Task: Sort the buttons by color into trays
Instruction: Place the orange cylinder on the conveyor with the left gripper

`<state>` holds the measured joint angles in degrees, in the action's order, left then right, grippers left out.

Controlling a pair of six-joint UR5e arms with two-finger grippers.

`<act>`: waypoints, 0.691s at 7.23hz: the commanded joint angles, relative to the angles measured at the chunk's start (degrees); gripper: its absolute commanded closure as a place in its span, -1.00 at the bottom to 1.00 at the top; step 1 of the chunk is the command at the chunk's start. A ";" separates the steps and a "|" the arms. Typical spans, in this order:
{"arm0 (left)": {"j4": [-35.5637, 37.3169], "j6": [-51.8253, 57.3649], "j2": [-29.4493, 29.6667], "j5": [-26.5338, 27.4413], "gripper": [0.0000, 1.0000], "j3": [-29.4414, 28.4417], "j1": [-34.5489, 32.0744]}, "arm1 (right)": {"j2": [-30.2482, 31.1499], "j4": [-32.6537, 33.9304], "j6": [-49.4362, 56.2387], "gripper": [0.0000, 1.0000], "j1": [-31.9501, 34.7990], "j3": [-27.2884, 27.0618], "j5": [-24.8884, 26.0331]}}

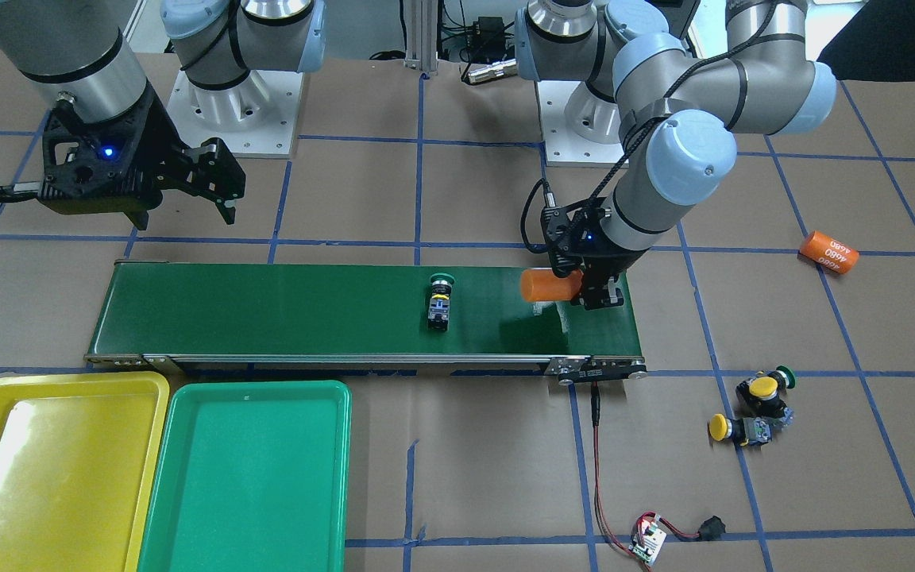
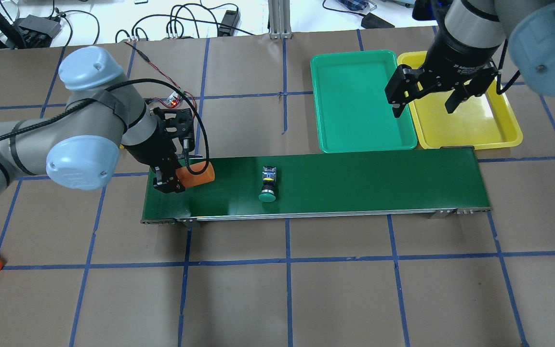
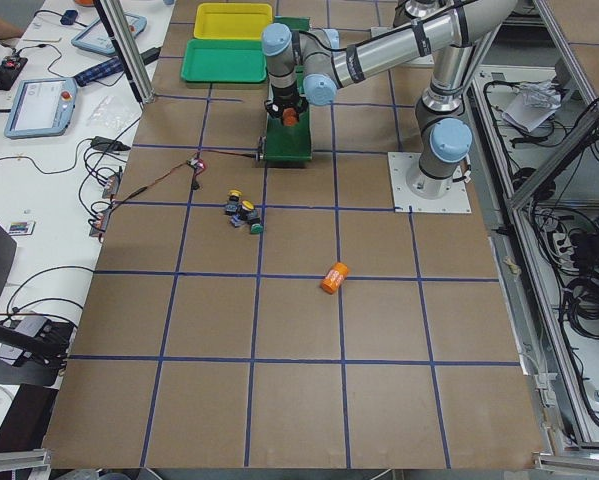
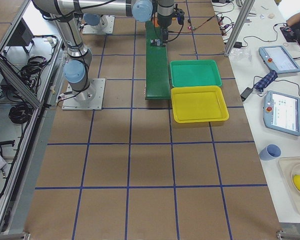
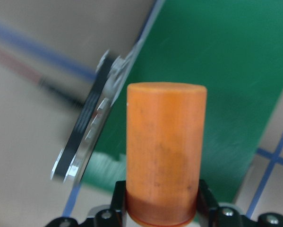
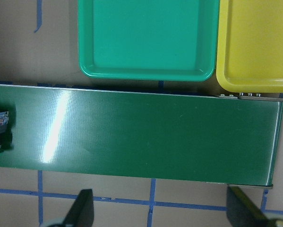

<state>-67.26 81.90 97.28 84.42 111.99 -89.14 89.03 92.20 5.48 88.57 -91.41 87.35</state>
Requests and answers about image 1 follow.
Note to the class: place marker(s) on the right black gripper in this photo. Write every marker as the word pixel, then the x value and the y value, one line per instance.
pixel 157 148

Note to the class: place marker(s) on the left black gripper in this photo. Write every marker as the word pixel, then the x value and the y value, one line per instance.
pixel 613 260

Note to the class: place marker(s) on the plain orange cylinder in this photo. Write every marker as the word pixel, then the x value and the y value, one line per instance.
pixel 541 285

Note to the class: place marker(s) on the green push button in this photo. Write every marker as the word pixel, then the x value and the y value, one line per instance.
pixel 785 377
pixel 438 307

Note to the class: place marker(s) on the yellow push button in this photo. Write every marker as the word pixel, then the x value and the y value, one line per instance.
pixel 747 431
pixel 762 399

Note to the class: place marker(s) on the orange cylinder with numbers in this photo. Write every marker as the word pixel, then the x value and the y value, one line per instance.
pixel 827 252

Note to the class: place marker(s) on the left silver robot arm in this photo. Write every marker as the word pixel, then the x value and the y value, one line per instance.
pixel 679 115

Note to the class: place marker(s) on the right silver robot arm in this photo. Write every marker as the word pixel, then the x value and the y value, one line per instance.
pixel 71 47

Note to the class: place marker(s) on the green conveyor belt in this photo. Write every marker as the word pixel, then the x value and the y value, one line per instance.
pixel 166 315

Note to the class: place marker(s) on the small controller circuit board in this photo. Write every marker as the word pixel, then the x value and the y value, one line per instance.
pixel 647 539

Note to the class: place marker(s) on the yellow plastic tray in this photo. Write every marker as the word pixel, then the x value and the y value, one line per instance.
pixel 77 460

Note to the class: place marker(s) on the green plastic tray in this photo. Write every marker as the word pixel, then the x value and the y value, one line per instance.
pixel 252 476

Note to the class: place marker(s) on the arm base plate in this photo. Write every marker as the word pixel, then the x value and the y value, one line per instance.
pixel 579 129
pixel 256 119

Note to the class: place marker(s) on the aluminium frame post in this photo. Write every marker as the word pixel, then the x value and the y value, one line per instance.
pixel 421 27

